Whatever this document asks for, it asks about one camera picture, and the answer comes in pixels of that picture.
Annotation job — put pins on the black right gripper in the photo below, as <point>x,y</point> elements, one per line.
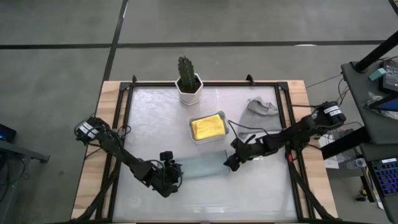
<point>248,149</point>

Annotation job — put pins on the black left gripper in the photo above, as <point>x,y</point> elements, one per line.
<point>163,182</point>

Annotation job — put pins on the thin teal microfiber towel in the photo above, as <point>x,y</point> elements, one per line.
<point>205,165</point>

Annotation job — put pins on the yellow microfiber towel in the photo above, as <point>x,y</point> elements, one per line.
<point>208,127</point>

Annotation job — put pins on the grey microfiber towel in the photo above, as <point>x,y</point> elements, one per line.
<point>258,119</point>

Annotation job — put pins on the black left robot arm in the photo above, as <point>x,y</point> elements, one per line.
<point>118,152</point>

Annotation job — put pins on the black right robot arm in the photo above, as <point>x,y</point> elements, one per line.
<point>295,133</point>

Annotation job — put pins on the white plastic bin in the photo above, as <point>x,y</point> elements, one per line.
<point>205,142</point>

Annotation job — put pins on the small red clip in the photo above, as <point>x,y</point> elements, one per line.
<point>289,158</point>

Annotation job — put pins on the white hexagonal plant pot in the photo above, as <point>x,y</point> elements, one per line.
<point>189,96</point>

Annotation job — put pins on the green cactus plant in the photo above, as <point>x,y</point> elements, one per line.
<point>186,73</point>

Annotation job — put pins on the black stand base beam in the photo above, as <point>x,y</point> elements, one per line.
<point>342,143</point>

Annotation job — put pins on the clear plastic bottle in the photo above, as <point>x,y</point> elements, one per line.
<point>357,163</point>

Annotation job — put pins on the small yellow black tool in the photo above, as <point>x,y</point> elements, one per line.
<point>362,196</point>

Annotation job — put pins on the dark grey side cart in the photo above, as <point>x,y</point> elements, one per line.
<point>357,102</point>

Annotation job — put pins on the laptop with backlit keyboard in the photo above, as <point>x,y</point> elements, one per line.
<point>387,177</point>

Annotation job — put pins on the dark grey side desk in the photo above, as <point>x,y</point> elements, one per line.
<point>18,152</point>

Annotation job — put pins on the crumpled clear plastic bag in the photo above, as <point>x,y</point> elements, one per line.
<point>390,114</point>

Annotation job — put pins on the dark tablet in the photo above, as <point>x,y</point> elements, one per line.
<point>388,105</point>

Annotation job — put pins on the small teal box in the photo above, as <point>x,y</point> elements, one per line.
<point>377,74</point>

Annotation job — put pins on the black device with blue light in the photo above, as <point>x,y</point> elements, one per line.
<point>7,133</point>

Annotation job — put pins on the black electronics box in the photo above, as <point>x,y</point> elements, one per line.
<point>391,77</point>

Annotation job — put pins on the black stand pole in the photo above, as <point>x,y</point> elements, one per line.
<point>376,53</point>

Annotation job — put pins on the black aluminium rig frame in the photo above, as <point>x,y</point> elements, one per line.
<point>224,83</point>

